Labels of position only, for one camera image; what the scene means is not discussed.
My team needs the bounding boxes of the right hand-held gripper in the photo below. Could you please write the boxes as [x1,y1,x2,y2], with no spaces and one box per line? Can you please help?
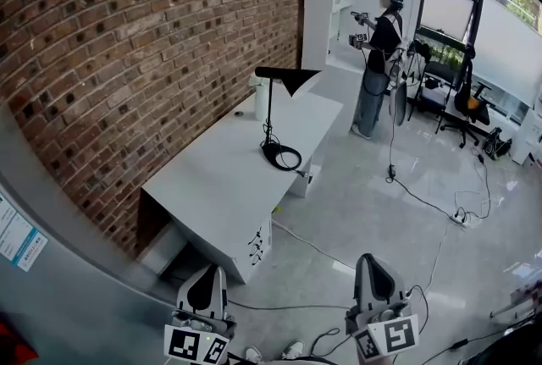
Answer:
[345,253,421,362]

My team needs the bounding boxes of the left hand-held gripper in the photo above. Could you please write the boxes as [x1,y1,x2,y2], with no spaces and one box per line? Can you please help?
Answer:
[163,265,237,365]

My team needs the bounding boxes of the black desk lamp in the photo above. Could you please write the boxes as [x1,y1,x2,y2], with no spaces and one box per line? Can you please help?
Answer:
[254,65,323,181]

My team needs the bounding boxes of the white desk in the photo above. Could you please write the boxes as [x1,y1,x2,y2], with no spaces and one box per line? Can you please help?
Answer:
[141,90,345,286]

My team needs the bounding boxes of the person's right white shoe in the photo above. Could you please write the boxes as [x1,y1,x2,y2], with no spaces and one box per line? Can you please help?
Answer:
[282,339,306,360]

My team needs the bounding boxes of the person's white shirt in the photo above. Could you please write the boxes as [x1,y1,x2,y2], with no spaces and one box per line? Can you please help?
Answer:
[230,355,340,365]

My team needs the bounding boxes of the grey refrigerator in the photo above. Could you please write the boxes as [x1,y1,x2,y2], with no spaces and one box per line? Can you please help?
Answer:
[0,102,187,365]

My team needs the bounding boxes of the black floor equipment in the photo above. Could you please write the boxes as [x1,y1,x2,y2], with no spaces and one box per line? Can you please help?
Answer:
[482,126,513,159]

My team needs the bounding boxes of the red fabric item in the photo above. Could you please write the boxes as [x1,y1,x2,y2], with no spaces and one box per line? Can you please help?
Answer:
[0,312,39,365]

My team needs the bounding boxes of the black folding chair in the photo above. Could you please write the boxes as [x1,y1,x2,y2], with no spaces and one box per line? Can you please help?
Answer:
[406,60,457,135]

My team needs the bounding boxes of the black office chair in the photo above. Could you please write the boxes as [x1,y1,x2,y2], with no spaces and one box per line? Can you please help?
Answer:
[440,58,492,149]

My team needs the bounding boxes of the white vase with flowers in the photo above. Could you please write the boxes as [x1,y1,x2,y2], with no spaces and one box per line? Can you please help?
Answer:
[249,73,272,122]

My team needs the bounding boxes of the white low cabinet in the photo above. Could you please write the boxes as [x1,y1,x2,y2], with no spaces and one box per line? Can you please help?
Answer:
[510,107,542,168]

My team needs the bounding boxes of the wide white roller blind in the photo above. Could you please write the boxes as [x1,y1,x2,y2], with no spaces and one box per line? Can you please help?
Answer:
[472,0,542,106]

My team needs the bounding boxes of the narrow white roller blind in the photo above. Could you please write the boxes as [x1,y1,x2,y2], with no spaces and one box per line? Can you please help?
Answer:
[421,0,475,41]

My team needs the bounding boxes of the white floor cable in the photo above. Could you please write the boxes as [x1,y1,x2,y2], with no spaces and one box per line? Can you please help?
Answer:
[270,220,451,296]

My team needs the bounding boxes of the black floor cable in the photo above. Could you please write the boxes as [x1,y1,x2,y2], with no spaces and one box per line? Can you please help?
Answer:
[385,117,454,218]

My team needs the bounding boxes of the black tripod with camera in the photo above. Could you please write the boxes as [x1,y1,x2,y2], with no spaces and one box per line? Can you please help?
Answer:
[406,39,432,80]

